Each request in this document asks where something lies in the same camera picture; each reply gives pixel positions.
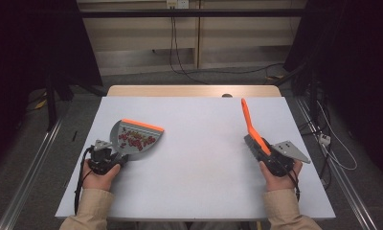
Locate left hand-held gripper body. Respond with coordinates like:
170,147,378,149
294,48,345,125
87,139,121,175

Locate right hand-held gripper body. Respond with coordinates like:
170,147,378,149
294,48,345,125
259,140,311,178

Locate red beans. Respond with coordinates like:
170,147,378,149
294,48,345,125
117,126,157,151

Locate grey dustpan with orange edge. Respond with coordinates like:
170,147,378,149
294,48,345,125
109,118,166,162

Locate orange brush with grey bristles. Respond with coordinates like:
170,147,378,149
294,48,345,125
240,98,274,162

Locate person's right hand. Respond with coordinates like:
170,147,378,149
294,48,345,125
259,159,304,193

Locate person's left hand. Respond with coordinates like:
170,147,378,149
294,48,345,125
81,158,122,193

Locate white table board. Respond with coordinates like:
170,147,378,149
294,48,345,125
55,96,337,221

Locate black metal stand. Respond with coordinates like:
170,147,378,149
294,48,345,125
45,75,58,132

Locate black curtain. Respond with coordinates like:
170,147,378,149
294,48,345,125
282,0,383,185
0,0,103,171

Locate black horizontal bar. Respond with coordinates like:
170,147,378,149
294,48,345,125
79,9,308,18

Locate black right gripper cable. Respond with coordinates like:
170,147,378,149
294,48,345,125
284,169,302,202

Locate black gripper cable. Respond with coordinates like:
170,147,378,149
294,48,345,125
74,146,95,216
284,169,302,202

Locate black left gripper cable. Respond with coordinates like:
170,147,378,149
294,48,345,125
74,146,95,216

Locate white cable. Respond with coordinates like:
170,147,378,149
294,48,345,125
317,100,359,172

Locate aluminium floor rail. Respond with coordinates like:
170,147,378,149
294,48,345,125
0,118,64,230
295,97,379,230

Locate black hanging cable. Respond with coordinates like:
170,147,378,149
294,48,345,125
169,8,210,85

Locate white wall socket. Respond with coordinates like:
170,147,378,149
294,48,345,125
166,0,190,10

